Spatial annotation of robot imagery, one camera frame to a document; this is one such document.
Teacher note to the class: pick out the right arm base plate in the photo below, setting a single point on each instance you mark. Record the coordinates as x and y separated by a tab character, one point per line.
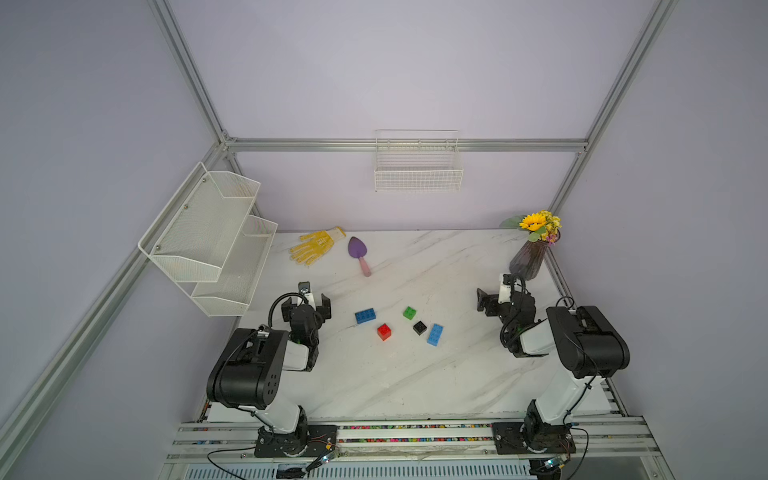
516	438

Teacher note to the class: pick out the green lego brick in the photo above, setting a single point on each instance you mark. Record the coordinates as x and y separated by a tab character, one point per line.
409	312

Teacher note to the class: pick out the light blue lego brick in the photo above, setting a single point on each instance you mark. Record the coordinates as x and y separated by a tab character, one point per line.
435	334

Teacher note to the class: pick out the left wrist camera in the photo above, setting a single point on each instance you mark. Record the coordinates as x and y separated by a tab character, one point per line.
304	288

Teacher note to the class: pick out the dark blue lego brick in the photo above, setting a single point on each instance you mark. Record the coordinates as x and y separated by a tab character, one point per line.
365	316

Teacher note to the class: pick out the purple garden trowel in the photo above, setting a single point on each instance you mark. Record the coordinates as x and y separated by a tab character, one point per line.
358	250

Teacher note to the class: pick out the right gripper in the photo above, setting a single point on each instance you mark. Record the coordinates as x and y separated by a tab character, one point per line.
496	301

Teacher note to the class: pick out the white mesh lower shelf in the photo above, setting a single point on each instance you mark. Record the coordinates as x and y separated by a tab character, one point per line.
233	293

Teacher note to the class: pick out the sunflower bouquet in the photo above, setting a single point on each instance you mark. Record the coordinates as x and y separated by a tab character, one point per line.
541	226

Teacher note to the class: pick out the dark glass vase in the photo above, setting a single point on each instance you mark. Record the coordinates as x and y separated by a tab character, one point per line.
528	260

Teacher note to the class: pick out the yellow work glove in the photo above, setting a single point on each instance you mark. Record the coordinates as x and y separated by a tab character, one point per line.
314	246

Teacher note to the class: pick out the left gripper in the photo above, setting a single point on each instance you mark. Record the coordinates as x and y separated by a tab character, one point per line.
306	306

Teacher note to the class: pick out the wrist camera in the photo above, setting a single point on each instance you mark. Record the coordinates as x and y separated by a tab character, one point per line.
304	288
506	288

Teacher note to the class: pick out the white wire wall basket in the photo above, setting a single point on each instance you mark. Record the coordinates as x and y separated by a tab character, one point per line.
417	161

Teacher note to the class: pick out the black lego brick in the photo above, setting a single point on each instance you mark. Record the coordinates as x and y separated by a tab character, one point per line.
419	327

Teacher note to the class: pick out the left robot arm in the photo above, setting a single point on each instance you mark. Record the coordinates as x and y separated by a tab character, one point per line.
247	375

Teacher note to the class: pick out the red lego brick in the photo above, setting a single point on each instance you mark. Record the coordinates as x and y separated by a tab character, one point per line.
384	332

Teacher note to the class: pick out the white mesh upper shelf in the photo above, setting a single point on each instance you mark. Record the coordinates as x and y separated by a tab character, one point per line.
192	238

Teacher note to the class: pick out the white mesh shelf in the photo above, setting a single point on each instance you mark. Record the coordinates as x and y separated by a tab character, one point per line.
192	238
233	293

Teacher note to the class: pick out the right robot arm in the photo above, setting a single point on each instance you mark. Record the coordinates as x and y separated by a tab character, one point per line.
588	347

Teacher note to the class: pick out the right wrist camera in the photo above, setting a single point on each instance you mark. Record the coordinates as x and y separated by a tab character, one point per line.
506	288

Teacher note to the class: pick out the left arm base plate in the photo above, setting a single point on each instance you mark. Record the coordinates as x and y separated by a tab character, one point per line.
306	441

